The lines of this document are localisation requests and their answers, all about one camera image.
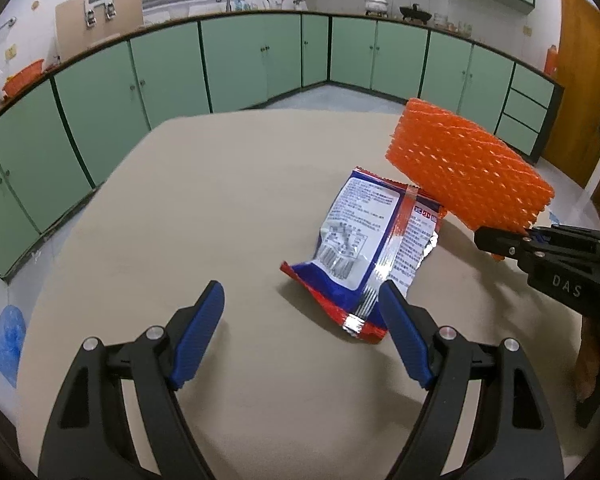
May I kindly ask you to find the person's right hand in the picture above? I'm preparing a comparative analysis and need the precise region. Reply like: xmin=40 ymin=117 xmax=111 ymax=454
xmin=575 ymin=317 xmax=600 ymax=402

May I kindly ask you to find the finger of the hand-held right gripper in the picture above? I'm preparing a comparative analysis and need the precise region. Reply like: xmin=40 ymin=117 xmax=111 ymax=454
xmin=524 ymin=224 xmax=600 ymax=246
xmin=474 ymin=226 xmax=600 ymax=271

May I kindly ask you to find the brown cardboard sheet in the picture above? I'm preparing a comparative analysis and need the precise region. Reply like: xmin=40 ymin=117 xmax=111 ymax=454
xmin=55 ymin=0 xmax=145 ymax=61

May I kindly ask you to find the row of green base cabinets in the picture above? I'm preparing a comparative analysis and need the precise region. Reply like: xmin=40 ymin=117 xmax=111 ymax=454
xmin=0 ymin=12 xmax=516 ymax=281

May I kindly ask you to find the orange foam net sleeve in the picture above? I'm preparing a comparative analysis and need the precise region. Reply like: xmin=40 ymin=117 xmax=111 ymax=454
xmin=386 ymin=99 xmax=555 ymax=263

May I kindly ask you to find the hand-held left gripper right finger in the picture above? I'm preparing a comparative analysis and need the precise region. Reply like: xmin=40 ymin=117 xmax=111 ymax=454
xmin=378 ymin=280 xmax=565 ymax=480

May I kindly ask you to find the black pan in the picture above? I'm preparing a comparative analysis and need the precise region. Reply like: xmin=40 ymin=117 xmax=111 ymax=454
xmin=399 ymin=4 xmax=434 ymax=24

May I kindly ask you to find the blue red snack packet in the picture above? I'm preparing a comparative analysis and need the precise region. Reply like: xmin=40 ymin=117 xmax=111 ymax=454
xmin=280 ymin=166 xmax=448 ymax=345

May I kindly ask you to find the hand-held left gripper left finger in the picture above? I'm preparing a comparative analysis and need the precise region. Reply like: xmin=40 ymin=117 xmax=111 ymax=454
xmin=39 ymin=280 xmax=226 ymax=480

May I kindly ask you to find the green drawer unit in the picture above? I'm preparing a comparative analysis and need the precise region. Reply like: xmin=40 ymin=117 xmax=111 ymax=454
xmin=492 ymin=62 xmax=564 ymax=164

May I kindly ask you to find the wooden door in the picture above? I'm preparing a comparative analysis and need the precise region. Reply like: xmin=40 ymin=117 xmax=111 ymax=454
xmin=542 ymin=0 xmax=600 ymax=187

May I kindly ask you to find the orange plastic basin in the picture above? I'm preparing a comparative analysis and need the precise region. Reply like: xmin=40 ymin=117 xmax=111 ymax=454
xmin=2 ymin=59 xmax=47 ymax=97

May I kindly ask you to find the blue plastic bag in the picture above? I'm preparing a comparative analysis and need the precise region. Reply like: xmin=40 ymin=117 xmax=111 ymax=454
xmin=0 ymin=304 xmax=27 ymax=389

